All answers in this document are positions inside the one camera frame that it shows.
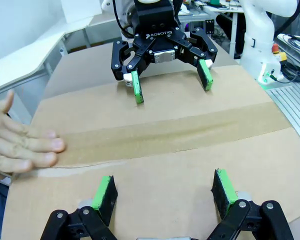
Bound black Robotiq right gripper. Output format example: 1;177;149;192
111;26;219;105

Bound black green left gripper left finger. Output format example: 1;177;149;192
46;174;120;240

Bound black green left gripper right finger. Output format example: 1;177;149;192
207;168;295;240

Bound brown packing tape strip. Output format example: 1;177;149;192
37;101;295;168

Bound large brown cardboard box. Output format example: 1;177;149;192
3;65;300;240

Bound person's right hand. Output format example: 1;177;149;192
0;89;66;181

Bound background person dark trousers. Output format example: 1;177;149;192
214;13;246;57

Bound white background work desk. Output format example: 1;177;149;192
202;0;246;55

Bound white rectangular side table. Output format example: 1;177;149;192
64;12;116;51

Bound red emergency stop button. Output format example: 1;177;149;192
271;42;288;62

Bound aluminium slotted table plate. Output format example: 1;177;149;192
263;84;300;143

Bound white curved desk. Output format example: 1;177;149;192
0;24;67;88

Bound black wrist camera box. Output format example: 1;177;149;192
134;0;176;35

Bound black screwed bracket plate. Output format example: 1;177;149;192
204;19;216;36

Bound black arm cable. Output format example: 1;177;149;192
112;0;136;40

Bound black cable bundle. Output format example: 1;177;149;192
277;33;300;85

